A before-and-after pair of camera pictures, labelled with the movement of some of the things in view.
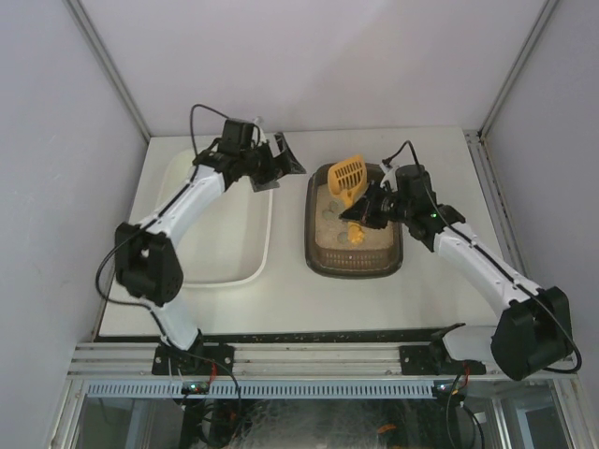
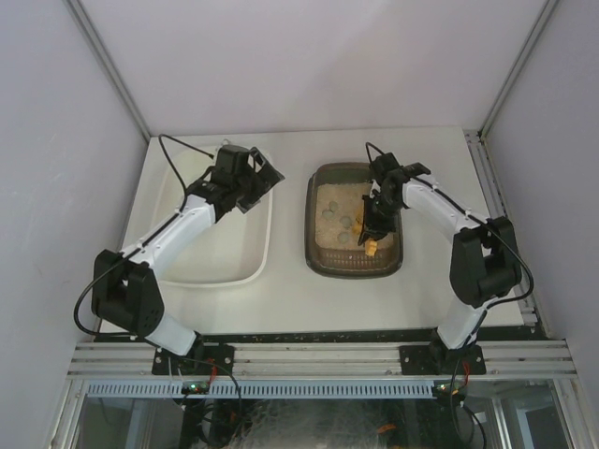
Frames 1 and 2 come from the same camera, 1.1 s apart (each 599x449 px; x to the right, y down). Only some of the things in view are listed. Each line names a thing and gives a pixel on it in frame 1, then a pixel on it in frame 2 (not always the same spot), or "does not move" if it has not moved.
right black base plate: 434,359 does not move
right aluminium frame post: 550,5 does not move
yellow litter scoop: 347,177 → 371,246
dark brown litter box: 340,248 does not move
